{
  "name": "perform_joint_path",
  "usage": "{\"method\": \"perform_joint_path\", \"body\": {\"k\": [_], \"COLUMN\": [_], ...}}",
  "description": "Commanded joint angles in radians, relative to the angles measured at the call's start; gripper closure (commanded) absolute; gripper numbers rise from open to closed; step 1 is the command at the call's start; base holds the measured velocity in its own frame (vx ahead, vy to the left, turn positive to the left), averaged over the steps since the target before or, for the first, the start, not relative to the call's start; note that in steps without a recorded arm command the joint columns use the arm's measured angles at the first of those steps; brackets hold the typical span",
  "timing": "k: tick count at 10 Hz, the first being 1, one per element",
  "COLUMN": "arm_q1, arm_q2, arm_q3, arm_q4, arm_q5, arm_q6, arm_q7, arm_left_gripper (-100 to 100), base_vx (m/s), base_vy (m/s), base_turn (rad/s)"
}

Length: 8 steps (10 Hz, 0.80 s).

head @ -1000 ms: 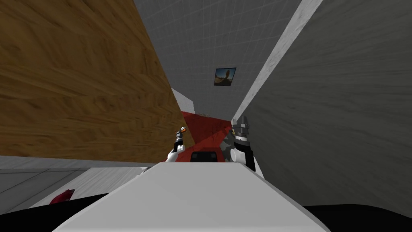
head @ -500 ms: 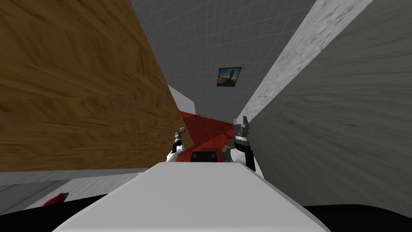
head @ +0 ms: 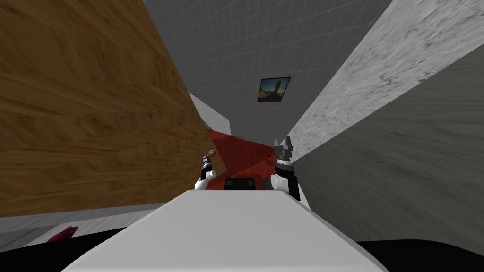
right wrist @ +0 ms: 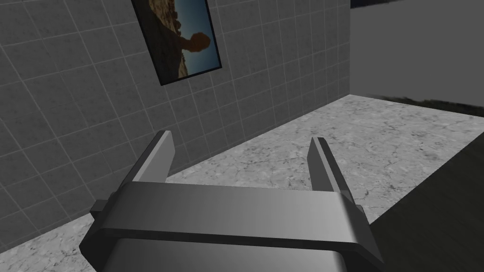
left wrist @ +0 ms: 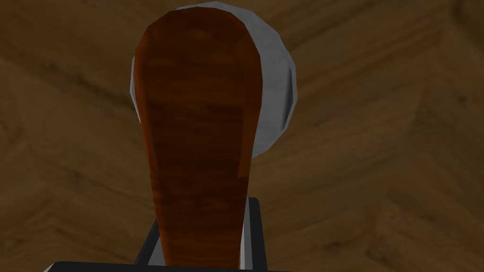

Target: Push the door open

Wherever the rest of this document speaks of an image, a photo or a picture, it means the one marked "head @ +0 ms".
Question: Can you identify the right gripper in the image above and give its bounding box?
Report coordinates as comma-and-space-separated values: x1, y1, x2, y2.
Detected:
273, 136, 294, 164

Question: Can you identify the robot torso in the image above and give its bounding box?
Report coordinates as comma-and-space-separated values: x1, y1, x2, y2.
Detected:
60, 177, 390, 272

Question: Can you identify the brown wooden door leaf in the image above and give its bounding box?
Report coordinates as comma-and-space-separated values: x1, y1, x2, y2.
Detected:
0, 0, 228, 218

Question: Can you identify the framed picture on wall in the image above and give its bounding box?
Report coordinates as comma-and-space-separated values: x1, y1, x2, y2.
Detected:
257, 76, 292, 103

